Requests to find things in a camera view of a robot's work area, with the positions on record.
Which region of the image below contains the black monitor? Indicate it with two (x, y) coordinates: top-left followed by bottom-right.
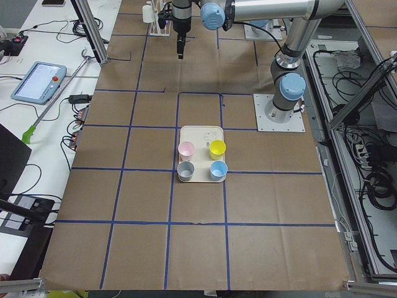
(0, 125), (31, 201)

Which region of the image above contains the white plastic cup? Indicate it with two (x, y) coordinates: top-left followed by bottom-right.
(142, 4), (155, 24)

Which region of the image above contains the black power adapter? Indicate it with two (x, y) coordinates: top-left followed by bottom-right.
(68, 94), (92, 104)

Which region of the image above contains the smartphone on table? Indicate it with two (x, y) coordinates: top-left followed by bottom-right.
(42, 0), (66, 7)

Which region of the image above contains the cream plastic tray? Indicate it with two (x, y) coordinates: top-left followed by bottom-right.
(179, 125), (226, 183)

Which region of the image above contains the pink plastic cup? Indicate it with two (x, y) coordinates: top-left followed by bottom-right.
(178, 141), (195, 161)

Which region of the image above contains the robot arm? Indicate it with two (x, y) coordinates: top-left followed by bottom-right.
(196, 1), (343, 124)

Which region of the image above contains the light blue cup far corner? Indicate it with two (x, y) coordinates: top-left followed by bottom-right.
(210, 160), (228, 181)

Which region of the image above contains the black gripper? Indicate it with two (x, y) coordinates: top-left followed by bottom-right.
(173, 18), (190, 60)

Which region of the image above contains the aluminium frame post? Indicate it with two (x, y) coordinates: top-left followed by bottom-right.
(71, 0), (109, 65)

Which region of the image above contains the white wire cup rack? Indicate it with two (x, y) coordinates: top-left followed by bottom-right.
(145, 0), (172, 37)

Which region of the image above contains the teach pendant tablet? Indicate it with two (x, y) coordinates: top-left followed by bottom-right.
(11, 61), (67, 104)

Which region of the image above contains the reacher grabber tool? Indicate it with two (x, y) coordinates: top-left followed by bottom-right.
(22, 49), (94, 145)

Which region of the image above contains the yellow plastic cup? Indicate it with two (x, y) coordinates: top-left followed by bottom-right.
(209, 140), (226, 160)

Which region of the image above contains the grey plastic cup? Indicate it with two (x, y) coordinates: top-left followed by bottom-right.
(177, 161), (195, 182)

